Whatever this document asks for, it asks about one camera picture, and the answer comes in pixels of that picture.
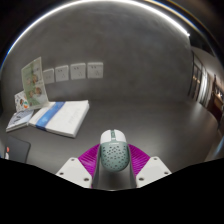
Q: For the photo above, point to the small colourful standing card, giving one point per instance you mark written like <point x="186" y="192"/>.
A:
<point x="20" y="102"/>

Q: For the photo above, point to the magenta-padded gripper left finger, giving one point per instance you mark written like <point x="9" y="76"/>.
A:
<point x="75" y="171"/>

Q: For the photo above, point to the green standing brochure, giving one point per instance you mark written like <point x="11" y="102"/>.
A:
<point x="34" y="83"/>

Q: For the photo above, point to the dark-framed glass door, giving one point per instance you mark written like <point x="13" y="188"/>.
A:
<point x="201" y="83"/>

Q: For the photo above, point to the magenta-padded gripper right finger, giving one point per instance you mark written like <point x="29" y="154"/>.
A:
<point x="152" y="170"/>

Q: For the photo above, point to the grey patterned magazine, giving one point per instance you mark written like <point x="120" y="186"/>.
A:
<point x="19" y="120"/>

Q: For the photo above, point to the green and white perforated mouse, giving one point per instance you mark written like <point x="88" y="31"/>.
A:
<point x="114" y="155"/>

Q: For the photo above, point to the white book with blue stripe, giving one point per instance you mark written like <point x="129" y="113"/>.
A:
<point x="65" y="118"/>

